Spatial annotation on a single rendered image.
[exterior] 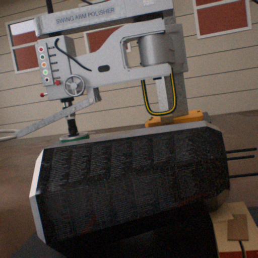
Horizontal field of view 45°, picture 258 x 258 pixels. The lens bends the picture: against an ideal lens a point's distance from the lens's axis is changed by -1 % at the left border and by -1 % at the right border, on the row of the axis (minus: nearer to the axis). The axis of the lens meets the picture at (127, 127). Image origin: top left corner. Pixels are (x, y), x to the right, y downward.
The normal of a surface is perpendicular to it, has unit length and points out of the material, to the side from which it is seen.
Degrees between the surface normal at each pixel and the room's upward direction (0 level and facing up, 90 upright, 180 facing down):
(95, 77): 90
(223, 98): 90
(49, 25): 90
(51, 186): 45
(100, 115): 90
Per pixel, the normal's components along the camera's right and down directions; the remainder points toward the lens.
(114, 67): -0.13, 0.17
